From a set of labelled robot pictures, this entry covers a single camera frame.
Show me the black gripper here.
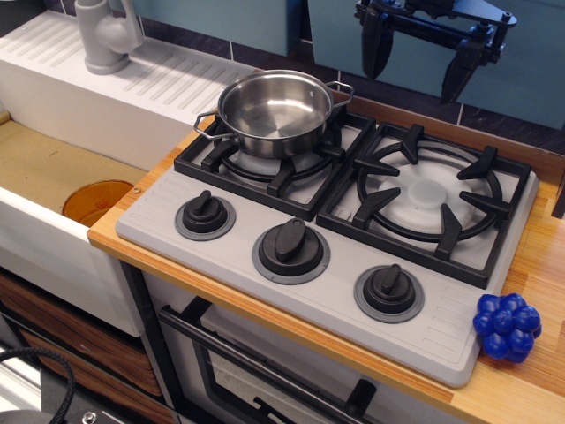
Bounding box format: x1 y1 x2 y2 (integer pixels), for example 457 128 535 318
355 1 517 104

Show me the stainless steel pot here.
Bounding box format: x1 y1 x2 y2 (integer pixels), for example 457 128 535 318
193 70 354 159

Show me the blue toy blueberry cluster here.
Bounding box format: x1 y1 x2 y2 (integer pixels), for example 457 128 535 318
472 292 542 363

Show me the black middle stove knob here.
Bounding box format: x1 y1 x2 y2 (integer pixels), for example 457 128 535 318
252 218 331 285

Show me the black stove knob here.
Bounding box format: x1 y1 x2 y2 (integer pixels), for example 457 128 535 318
252 218 331 285
354 264 425 324
175 190 236 242

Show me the black right stove knob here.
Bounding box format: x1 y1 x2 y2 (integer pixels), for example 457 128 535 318
354 264 425 324

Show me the grey toy stove top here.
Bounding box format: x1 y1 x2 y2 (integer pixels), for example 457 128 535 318
114 112 540 390

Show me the black left stove knob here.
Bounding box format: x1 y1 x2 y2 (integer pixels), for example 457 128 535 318
175 190 236 242

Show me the black right burner grate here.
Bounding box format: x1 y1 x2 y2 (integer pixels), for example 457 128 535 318
317 124 539 290

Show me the black burner grate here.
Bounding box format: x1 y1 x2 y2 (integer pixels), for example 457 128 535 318
317 124 539 290
174 106 376 221

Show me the teal cabinet left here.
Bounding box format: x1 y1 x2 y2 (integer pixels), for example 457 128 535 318
134 0 303 56

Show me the black left burner grate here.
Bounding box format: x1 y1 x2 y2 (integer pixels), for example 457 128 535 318
174 106 376 221

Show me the grey toy faucet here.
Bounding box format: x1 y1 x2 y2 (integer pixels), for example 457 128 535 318
74 0 144 75

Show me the white toy sink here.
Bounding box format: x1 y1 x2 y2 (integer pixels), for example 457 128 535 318
1 11 251 337

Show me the wooden drawer front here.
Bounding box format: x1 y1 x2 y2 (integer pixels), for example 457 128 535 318
1 269 174 423

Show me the oven door with black handle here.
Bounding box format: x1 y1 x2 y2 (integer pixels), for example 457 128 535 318
144 273 457 423

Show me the black braided cable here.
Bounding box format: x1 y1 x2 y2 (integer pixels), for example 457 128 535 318
0 346 77 424

